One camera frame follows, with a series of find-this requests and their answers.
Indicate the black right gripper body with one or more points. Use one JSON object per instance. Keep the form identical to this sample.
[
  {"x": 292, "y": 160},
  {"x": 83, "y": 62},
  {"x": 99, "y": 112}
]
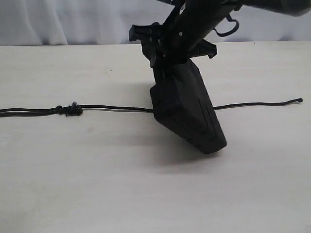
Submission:
[{"x": 173, "y": 42}]

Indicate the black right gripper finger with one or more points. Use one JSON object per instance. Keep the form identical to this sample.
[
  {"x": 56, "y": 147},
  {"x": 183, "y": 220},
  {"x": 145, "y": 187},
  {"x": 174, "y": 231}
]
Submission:
[{"x": 161, "y": 74}]

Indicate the black plastic carrying case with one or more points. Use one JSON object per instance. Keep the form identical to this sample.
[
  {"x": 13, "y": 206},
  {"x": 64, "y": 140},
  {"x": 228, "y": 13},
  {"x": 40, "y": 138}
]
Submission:
[{"x": 182, "y": 105}]

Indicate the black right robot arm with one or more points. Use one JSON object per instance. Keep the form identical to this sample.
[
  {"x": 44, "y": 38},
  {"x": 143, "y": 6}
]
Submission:
[{"x": 216, "y": 13}]

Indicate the white backdrop curtain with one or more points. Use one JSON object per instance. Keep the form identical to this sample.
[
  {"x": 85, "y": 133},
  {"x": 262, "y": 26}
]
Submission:
[{"x": 64, "y": 22}]

